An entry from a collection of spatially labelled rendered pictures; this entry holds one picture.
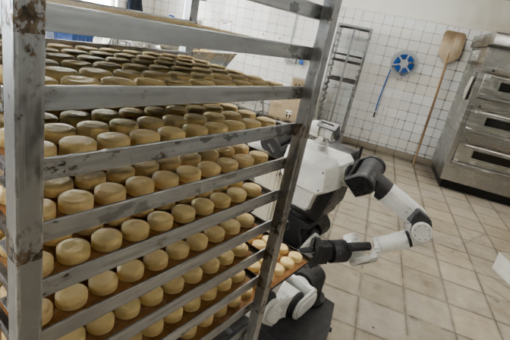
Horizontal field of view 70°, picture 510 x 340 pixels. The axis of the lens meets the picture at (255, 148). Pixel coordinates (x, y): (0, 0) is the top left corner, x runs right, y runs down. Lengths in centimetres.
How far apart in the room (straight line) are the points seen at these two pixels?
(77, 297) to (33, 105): 37
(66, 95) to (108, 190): 20
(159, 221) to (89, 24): 39
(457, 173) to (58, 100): 527
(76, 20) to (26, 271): 31
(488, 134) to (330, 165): 403
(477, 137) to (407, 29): 194
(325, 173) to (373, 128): 487
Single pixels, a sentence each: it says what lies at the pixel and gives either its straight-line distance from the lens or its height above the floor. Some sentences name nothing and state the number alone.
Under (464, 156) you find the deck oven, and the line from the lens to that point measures 543.
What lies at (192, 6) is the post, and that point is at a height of 155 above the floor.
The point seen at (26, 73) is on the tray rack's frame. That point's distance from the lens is 44.
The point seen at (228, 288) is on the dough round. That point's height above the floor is 87.
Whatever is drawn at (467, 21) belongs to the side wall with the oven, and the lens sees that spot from 631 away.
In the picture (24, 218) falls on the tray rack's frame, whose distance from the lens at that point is 50.
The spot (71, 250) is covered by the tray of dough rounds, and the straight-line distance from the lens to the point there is 66.
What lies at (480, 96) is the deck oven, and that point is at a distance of 527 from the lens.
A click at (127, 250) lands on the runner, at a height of 115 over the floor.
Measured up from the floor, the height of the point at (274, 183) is 63.
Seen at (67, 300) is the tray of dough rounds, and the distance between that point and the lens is 71.
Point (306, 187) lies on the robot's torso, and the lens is 153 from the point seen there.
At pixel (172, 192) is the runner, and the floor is 124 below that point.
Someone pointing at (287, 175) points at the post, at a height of 120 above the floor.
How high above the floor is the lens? 153
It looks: 18 degrees down
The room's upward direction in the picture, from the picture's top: 12 degrees clockwise
